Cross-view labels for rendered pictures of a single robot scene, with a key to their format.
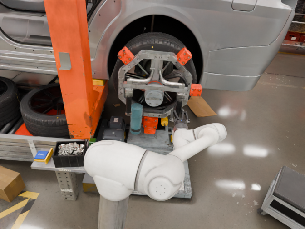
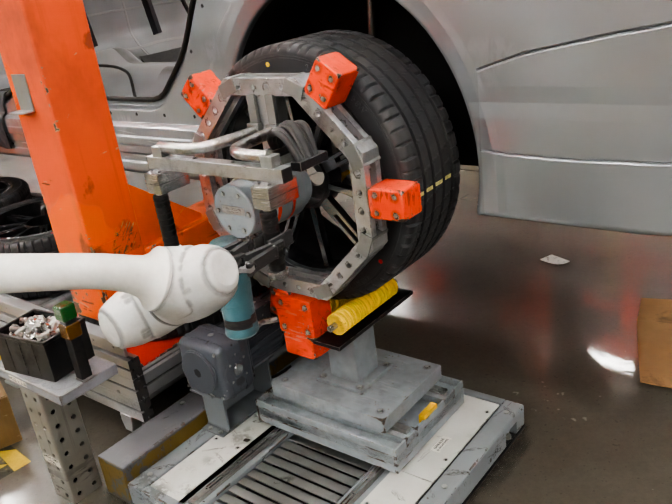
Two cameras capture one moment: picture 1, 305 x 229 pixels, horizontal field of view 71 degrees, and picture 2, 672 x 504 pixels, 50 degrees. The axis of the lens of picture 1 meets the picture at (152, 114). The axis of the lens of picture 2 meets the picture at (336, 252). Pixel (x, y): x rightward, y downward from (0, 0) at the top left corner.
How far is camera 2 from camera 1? 129 cm
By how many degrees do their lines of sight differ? 40
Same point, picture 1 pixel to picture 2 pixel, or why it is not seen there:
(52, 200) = (38, 485)
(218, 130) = (183, 258)
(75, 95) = (55, 186)
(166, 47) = (298, 59)
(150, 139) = (342, 392)
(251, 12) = not seen: outside the picture
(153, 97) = (229, 204)
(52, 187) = not seen: hidden behind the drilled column
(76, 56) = (35, 81)
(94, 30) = (198, 48)
